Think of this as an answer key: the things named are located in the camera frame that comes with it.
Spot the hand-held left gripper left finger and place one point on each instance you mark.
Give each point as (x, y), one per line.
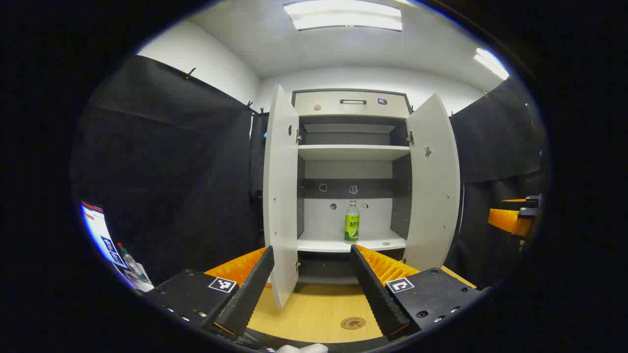
(248, 294)

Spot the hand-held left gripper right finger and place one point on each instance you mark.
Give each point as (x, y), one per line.
(375, 294)

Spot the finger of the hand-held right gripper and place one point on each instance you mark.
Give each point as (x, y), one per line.
(508, 221)
(515, 200)

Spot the round brown coaster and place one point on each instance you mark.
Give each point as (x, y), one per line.
(353, 323)

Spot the green label clear bottle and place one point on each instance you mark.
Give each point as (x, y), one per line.
(352, 228)

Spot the grey cabinet door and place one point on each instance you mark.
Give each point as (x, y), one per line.
(280, 196)
(434, 196)

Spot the grey cabinet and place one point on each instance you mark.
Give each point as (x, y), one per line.
(351, 153)

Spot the red cap clear bottle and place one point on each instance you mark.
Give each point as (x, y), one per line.
(130, 262)

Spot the grey cabinet drawer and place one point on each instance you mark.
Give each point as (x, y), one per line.
(333, 104)

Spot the white side desk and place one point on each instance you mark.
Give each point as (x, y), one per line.
(142, 282)

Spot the small ceiling light panel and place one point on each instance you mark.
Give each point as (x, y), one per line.
(491, 63)

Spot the computer monitor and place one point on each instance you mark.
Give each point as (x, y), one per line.
(98, 230)

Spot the large ceiling light panel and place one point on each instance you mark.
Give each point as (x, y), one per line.
(343, 17)

